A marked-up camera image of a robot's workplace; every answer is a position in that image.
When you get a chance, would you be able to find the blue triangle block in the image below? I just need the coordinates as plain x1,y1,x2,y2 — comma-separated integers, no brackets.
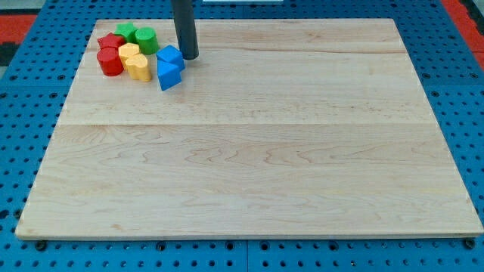
157,60,182,91

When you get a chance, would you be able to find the blue cube block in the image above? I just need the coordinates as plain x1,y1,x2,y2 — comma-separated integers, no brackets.
156,45,185,70

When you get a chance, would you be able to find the light wooden board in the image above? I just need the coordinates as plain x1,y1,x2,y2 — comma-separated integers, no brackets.
16,19,483,240

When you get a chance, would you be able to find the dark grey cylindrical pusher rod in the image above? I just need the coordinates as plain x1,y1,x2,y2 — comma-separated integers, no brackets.
171,0,199,60

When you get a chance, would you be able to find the yellow heart block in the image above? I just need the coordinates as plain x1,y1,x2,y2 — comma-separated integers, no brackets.
126,54,152,82

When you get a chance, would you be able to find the green cylinder block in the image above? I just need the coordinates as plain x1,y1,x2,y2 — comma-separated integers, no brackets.
135,26,160,55

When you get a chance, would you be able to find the yellow hexagon block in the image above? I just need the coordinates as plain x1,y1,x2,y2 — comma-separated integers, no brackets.
118,43,141,68

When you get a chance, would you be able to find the red cylinder block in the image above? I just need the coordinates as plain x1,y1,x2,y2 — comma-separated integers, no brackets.
97,48,124,76

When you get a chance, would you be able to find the green star block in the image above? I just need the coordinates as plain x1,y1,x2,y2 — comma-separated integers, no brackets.
114,22,138,44

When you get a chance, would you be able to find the red star block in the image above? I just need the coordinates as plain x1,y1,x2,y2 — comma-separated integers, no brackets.
98,32,126,49

